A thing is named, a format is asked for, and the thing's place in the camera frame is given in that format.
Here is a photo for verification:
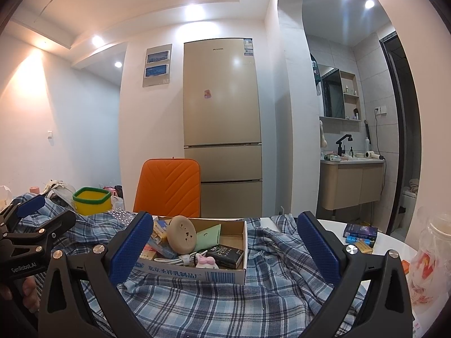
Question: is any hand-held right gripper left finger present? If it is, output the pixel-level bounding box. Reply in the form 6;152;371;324
37;210;154;338

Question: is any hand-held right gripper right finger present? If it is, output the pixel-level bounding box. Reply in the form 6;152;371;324
297;210;414;338

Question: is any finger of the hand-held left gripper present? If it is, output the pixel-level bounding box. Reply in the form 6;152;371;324
0;194;46;235
0;210;77;264

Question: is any blue tissue pack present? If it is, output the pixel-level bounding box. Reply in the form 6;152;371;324
148;237;178;259

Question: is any white charging cable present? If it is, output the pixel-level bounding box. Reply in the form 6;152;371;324
155;252;201;266

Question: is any beige round disc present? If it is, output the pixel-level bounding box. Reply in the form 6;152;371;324
166;215;197;254

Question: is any cardboard box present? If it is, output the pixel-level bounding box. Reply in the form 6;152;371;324
136;216;248;285

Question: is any pink bunny hair tie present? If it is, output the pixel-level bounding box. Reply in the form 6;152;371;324
195;250;217;270

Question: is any green card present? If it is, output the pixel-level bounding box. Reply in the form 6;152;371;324
193;223;222;252

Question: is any black tissue pack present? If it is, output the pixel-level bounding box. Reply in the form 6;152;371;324
205;244;245;270

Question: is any person's left hand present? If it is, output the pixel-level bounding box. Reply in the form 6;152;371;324
21;275;39;315

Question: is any white cloth bag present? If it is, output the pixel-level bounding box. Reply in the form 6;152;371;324
46;179;76;206

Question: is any rhinestone sheet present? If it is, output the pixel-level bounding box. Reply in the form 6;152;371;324
106;209;138;224

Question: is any yellow container green rim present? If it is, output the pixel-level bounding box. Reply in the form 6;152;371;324
73;188;112;216

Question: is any dark blue box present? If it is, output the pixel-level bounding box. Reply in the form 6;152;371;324
343;223;378;242

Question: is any orange chair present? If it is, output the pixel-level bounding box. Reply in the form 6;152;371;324
133;158;201;219

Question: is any beige vanity cabinet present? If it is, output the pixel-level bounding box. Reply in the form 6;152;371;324
319;158;385;212

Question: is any blue plaid shirt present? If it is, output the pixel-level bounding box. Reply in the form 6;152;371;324
10;192;369;338

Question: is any white toilet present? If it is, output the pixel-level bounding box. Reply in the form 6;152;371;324
402;179;421;219

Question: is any black faucet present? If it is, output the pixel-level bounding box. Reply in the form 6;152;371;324
335;134;353;156

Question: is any clear printed plastic bag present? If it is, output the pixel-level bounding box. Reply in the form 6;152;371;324
405;204;451;319

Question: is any beige refrigerator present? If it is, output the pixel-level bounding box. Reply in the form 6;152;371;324
183;37;263;219

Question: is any bathroom mirror cabinet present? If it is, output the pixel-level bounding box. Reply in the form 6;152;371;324
315;64;362;122

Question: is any dark door frame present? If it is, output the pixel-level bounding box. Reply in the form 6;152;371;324
379;32;421;236

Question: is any grey wall panel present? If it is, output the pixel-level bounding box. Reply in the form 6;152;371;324
142;44;173;88

